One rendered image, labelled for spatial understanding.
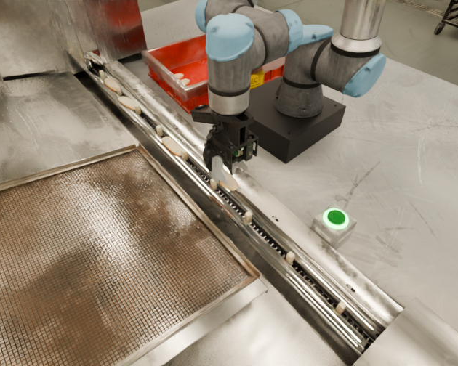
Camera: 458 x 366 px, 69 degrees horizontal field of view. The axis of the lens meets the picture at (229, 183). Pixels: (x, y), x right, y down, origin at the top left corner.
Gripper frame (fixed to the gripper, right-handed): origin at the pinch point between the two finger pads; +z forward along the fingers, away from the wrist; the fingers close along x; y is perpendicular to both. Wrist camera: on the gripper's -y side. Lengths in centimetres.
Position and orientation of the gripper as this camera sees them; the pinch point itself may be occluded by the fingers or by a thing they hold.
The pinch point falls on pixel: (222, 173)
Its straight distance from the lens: 78.6
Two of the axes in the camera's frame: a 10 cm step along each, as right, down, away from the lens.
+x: 7.8, -4.6, 4.2
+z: -0.1, 6.7, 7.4
